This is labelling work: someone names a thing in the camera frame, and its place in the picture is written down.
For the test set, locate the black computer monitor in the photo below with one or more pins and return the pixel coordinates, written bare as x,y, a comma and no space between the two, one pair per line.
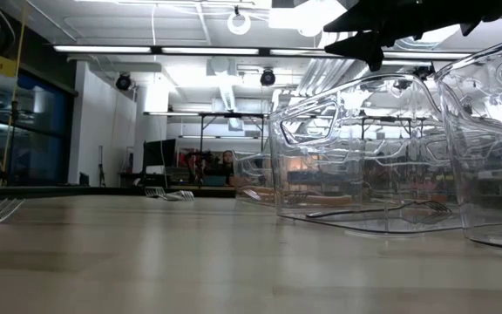
159,152

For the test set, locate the black metal table frame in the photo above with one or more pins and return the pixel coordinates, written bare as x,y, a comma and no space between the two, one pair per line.
59,192

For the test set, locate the background black robot arm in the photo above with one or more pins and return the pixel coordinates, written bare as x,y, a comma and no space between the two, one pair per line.
201,165

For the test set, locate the person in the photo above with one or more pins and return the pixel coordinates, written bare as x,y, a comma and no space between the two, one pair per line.
228,163

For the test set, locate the ceiling light strip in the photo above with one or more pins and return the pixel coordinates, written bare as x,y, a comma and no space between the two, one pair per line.
103,49

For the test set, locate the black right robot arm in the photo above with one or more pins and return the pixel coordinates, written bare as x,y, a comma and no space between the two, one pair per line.
495,8

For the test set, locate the black ceiling spotlight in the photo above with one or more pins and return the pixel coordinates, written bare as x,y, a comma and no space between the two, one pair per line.
267,77
123,82

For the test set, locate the clear plastic bin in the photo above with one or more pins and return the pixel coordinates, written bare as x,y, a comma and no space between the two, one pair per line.
251,174
495,174
364,174

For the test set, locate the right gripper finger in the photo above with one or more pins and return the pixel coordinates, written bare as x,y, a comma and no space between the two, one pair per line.
364,48
364,19

